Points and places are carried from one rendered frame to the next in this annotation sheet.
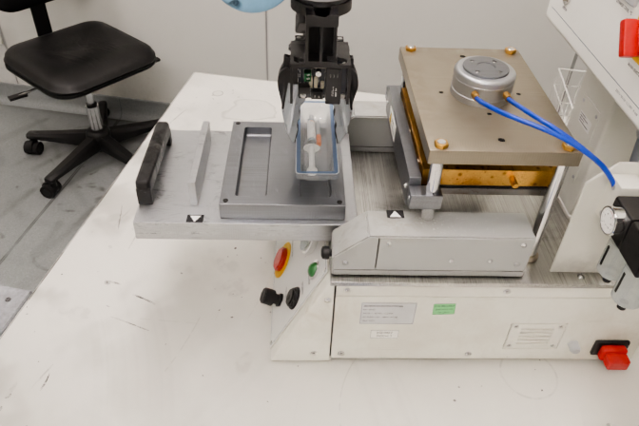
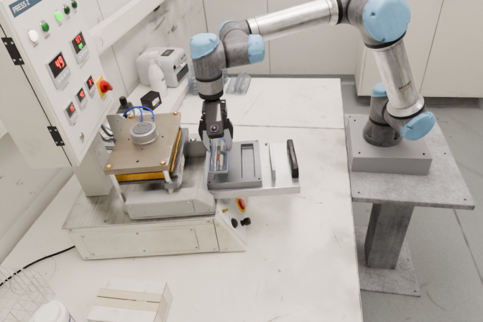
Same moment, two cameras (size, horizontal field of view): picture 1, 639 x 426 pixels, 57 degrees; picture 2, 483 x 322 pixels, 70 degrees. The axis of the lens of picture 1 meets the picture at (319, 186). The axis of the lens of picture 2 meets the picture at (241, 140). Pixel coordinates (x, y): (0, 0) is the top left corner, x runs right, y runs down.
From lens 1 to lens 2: 1.55 m
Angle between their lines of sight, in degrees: 104
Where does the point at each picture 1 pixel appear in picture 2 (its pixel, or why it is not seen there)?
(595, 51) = (98, 119)
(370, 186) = (196, 182)
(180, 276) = (289, 208)
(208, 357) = not seen: hidden behind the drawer
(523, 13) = not seen: outside the picture
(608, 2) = (90, 104)
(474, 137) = (162, 117)
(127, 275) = (313, 206)
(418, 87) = (171, 138)
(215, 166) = (267, 167)
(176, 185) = (280, 156)
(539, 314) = not seen: hidden behind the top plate
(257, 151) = (248, 171)
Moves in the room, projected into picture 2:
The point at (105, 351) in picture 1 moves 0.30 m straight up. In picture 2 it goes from (306, 177) to (308, 113)
